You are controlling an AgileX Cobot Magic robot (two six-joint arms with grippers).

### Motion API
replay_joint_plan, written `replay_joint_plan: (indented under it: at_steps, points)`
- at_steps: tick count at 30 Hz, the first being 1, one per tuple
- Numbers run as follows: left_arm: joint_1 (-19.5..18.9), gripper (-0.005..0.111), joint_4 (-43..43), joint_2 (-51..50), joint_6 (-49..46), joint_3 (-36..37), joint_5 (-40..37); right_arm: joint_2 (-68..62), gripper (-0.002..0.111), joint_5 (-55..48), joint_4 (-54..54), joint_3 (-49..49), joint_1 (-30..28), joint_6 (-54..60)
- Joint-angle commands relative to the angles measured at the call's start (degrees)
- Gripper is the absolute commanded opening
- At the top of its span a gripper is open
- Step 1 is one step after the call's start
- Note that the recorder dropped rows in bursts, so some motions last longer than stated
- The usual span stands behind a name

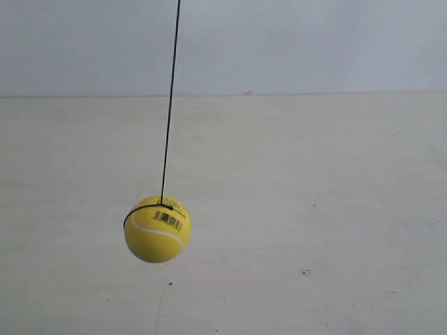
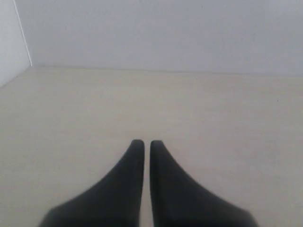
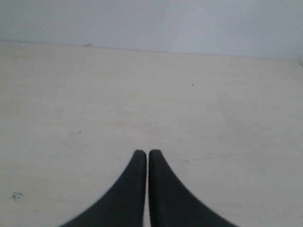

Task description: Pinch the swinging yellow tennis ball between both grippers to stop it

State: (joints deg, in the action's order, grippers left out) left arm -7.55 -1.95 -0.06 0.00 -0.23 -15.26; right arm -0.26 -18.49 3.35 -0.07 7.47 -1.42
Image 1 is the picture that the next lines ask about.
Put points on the yellow tennis ball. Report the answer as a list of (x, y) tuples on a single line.
[(157, 229)]

